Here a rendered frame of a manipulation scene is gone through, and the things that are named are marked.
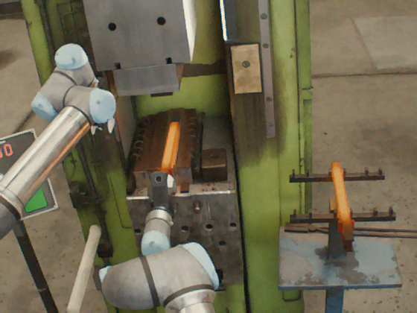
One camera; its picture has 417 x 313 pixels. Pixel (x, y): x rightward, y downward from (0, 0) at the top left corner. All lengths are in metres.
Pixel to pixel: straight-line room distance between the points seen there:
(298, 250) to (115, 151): 0.75
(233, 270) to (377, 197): 1.47
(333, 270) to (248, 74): 0.71
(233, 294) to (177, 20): 1.10
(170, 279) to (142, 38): 0.79
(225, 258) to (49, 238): 1.56
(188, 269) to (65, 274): 1.94
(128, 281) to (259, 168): 0.98
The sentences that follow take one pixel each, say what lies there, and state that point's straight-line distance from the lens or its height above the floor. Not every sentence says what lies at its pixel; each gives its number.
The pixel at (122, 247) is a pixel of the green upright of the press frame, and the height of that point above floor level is 0.52.
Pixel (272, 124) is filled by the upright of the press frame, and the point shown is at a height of 1.04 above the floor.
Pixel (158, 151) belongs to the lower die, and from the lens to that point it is 1.95.
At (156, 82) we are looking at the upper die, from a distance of 1.70.
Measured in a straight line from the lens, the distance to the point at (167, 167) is 1.78.
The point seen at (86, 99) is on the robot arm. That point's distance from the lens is 1.23.
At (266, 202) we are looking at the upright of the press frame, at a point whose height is 0.70.
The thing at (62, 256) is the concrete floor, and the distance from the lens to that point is 3.17.
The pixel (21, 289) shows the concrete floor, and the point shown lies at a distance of 3.06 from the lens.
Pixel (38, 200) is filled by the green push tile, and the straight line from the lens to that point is 1.83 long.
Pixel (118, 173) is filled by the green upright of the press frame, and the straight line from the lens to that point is 2.07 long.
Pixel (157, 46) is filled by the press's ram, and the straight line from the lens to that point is 1.65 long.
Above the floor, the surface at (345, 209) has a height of 0.99.
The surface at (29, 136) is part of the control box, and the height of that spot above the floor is 1.18.
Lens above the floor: 1.98
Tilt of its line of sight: 32 degrees down
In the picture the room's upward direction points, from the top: 7 degrees counter-clockwise
